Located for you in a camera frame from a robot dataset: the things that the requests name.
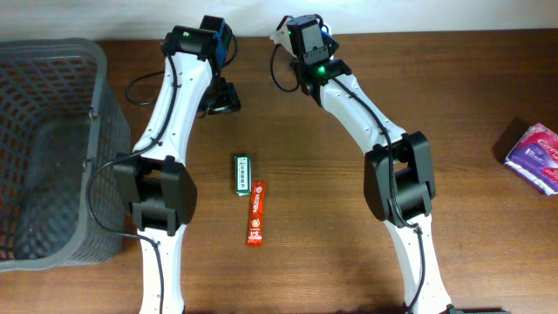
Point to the white barcode scanner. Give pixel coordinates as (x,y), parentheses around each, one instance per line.
(327,29)

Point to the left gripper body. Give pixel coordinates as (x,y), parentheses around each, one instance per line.
(225,101)

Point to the grey plastic mesh basket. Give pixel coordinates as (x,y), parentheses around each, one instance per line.
(60,123)

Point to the green white gum pack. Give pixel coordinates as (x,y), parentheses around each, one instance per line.
(243,175)

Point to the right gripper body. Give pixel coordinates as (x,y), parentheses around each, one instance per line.
(306,85)

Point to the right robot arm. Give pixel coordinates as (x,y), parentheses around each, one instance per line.
(399,184)

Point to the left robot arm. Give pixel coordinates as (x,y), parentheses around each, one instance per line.
(153,182)

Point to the red purple Carefree pad pack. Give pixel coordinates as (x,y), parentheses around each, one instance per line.
(534,158)

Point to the red Nescafe coffee sachet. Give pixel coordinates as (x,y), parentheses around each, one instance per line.
(257,201)

